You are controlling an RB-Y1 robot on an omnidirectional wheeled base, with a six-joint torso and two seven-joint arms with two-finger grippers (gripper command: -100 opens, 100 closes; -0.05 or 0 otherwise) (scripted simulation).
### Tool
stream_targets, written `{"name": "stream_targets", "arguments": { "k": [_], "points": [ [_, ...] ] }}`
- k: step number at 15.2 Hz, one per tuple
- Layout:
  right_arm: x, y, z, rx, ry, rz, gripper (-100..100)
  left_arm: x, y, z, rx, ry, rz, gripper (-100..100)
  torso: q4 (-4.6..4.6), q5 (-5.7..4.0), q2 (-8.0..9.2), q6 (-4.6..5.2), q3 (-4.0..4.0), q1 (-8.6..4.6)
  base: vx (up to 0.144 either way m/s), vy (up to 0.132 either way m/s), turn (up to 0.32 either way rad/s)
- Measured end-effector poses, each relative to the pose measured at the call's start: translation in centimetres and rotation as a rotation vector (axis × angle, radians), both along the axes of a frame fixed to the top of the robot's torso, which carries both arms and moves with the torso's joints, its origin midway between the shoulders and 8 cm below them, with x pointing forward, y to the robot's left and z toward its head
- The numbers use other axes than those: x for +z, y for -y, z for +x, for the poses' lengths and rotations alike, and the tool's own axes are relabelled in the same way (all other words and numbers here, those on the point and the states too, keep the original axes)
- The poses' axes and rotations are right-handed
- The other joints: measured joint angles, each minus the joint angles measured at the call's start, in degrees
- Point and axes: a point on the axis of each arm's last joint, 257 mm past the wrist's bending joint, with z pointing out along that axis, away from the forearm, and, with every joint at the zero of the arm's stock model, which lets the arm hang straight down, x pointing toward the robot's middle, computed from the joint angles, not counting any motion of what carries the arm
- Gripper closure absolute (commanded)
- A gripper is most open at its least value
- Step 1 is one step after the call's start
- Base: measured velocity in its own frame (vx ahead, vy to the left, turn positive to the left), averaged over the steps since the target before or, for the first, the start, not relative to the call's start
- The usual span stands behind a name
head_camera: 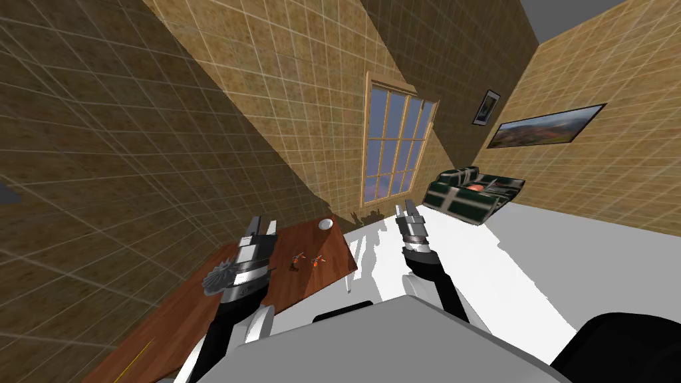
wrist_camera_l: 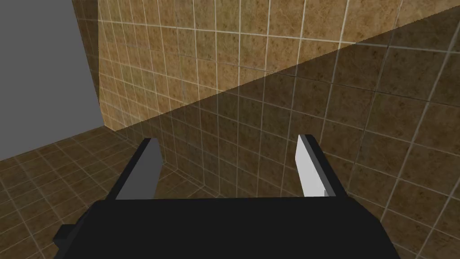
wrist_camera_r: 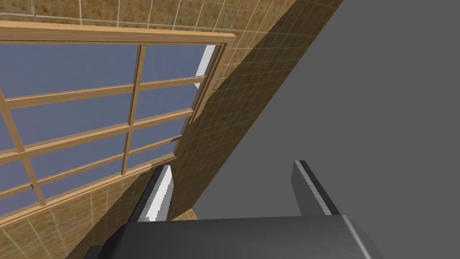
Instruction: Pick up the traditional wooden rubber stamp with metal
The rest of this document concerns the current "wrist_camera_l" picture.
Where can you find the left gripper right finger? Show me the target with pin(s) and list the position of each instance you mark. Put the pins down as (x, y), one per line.
(313, 169)

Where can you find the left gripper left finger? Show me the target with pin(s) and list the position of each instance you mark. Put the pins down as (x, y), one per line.
(141, 172)

